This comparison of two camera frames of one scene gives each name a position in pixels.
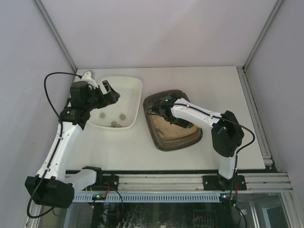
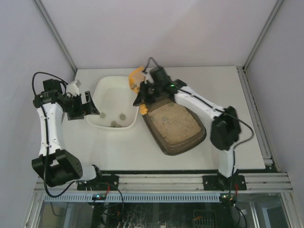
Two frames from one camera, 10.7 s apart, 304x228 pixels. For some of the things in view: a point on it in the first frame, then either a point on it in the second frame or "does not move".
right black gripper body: (181, 122) → (144, 90)
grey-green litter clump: (122, 117) does not move
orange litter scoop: (197, 126) → (137, 77)
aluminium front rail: (137, 184) does not move
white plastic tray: (120, 114) does not move
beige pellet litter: (167, 131) does not move
